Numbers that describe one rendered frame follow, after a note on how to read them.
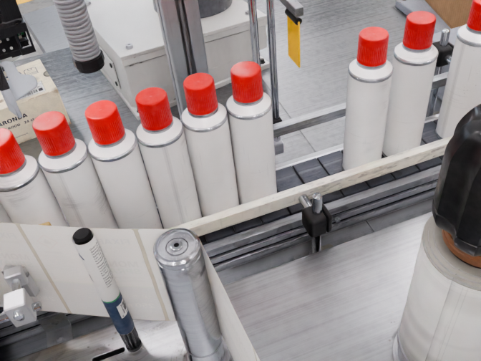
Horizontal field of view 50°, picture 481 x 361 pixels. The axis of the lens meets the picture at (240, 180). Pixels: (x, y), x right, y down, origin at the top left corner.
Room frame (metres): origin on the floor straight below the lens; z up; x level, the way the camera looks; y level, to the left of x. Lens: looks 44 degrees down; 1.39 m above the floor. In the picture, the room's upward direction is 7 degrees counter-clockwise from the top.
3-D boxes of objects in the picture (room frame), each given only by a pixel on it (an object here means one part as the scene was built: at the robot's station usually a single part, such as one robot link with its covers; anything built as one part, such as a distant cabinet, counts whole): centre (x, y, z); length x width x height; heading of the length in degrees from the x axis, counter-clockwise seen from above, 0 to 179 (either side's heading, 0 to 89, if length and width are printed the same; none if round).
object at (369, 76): (0.52, -0.17, 0.98); 0.05 x 0.05 x 0.20
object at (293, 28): (0.51, -0.08, 1.09); 0.03 x 0.01 x 0.06; 15
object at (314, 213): (0.41, -0.09, 0.89); 0.03 x 0.03 x 0.12; 15
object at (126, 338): (0.29, 0.14, 0.97); 0.02 x 0.02 x 0.19
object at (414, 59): (0.54, -0.23, 0.98); 0.05 x 0.05 x 0.20
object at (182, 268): (0.27, 0.06, 0.97); 0.05 x 0.05 x 0.19
